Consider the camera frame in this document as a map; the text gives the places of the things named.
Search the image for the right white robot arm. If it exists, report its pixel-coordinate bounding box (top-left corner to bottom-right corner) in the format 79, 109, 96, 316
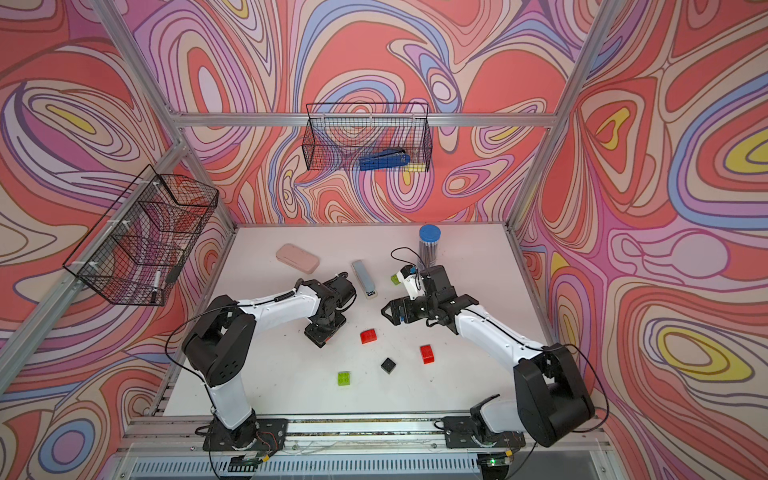
381, 264, 596, 448

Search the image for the red lego brick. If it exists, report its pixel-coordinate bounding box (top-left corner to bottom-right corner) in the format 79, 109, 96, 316
420, 345, 435, 365
360, 329, 378, 345

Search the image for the wire basket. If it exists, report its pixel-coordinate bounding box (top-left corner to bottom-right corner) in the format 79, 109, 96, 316
62, 166, 219, 307
302, 101, 433, 172

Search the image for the black lego brick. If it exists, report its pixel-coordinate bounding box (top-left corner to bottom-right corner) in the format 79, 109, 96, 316
381, 357, 396, 374

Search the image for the green lego brick front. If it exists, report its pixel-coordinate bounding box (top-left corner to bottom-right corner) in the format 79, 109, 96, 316
337, 371, 351, 386

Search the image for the marker pen in basket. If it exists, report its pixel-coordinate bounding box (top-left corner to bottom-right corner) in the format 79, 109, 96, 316
150, 270, 162, 305

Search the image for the blue lid pencil tube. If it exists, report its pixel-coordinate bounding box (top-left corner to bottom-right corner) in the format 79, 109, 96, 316
419, 224, 441, 268

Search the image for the blue and cream stapler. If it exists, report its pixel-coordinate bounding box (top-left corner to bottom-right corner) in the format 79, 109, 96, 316
352, 260, 377, 299

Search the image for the back wire basket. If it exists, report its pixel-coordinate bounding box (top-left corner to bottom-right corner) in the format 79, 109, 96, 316
302, 101, 433, 172

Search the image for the pink glasses case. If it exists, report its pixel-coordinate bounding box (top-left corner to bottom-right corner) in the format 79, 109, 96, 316
275, 243, 320, 274

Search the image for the yellow item in basket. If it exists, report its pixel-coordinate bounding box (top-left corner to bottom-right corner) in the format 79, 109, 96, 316
402, 164, 427, 173

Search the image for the left wire basket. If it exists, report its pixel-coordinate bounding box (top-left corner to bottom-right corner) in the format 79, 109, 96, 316
62, 166, 219, 307

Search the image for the blue stapler in basket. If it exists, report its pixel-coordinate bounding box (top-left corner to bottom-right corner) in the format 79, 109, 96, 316
358, 148, 411, 171

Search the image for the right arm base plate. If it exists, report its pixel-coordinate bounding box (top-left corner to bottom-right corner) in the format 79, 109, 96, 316
439, 416, 526, 452

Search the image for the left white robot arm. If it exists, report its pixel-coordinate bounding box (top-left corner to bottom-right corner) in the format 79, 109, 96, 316
182, 272, 357, 454

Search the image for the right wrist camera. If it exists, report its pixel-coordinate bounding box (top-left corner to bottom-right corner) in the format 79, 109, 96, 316
396, 264, 422, 300

